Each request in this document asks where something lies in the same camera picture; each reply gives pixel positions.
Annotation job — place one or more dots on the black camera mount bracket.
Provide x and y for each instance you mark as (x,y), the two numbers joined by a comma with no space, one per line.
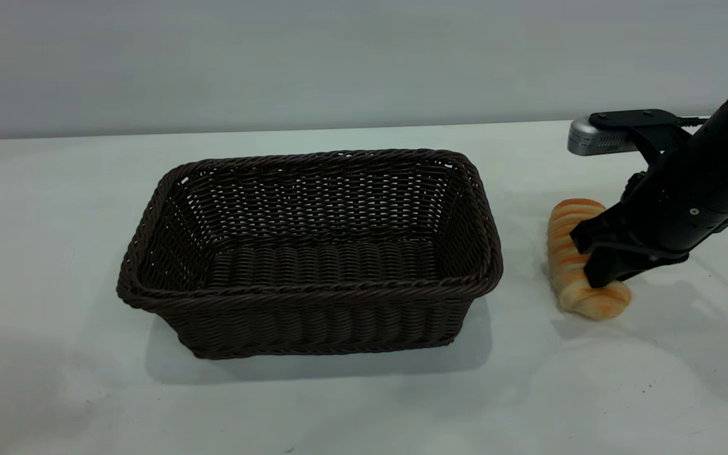
(648,123)

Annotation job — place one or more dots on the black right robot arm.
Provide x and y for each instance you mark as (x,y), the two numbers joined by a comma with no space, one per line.
(727,139)

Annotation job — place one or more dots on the dark brown woven basket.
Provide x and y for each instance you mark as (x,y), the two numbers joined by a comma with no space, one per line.
(313,253)

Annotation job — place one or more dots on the striped golden bread roll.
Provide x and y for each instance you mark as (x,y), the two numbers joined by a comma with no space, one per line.
(566,253)

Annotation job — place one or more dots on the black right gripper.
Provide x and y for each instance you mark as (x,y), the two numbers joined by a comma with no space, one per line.
(667,218)

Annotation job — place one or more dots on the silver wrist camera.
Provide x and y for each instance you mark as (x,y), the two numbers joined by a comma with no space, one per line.
(598,140)

